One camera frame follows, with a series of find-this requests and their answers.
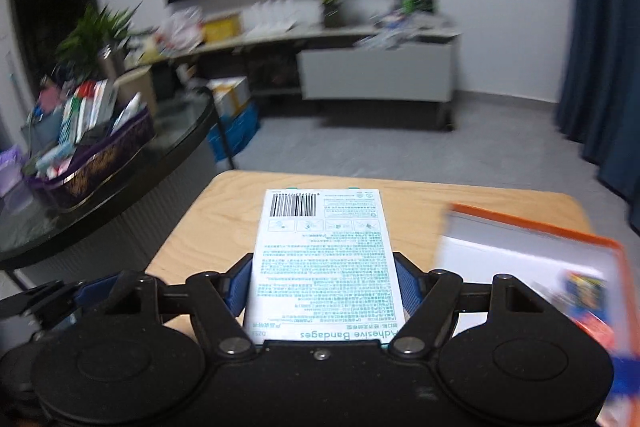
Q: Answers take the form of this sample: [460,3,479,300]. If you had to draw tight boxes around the teal cardboard box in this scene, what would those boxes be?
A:
[245,188,401,353]

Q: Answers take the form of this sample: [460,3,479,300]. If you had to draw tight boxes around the potted plant in metal pot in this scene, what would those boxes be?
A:
[57,4,141,80]

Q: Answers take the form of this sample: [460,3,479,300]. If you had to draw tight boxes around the white router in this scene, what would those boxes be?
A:
[245,0,323,32]

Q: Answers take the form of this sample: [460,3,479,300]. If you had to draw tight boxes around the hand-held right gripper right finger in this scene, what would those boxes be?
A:
[388,252,549,358]

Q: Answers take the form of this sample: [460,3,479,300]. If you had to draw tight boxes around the orange cardboard box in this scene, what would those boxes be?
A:
[435,203,632,427]

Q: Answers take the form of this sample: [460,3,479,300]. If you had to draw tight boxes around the white plastic bag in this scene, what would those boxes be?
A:
[159,7,205,52]

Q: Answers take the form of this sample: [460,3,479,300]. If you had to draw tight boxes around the playing card box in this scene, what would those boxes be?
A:
[562,272,617,350]

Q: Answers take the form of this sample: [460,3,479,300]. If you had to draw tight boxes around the blue curtain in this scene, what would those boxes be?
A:
[555,0,640,218]

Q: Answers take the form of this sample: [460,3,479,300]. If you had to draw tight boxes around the purple patterned tin tray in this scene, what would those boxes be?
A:
[22,104,156,210]

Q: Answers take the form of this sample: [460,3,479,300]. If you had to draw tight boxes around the white yellow carton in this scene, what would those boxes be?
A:
[207,77,251,118]

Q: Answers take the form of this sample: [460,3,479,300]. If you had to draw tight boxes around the row of medicine boxes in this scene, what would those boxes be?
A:
[27,79,143,168]

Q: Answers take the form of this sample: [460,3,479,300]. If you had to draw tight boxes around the blue crates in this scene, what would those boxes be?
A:
[207,104,261,162]

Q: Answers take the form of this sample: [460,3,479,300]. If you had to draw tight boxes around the yellow box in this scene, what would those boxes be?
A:
[202,14,243,44]

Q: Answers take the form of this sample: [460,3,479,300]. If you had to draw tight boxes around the grey television cabinet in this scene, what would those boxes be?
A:
[135,19,461,132]

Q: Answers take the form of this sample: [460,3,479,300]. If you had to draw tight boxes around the clear plastic packets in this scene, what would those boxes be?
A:
[355,29,416,50]

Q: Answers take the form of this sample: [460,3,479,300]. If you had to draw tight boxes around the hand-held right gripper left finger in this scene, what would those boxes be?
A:
[106,252,256,357]

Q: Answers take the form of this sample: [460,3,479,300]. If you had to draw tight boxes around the purple plastic packets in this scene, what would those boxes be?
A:
[0,146,26,198]

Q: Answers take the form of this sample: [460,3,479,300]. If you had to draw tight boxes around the black round table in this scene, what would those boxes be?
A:
[0,94,218,288]

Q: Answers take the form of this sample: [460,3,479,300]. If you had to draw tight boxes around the small boxes on cabinet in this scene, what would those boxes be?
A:
[375,9,451,30]

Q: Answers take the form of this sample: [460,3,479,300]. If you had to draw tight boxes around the beige box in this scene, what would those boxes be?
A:
[115,69,158,115]

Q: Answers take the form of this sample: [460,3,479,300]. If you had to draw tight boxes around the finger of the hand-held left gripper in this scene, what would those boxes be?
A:
[0,273,127,333]

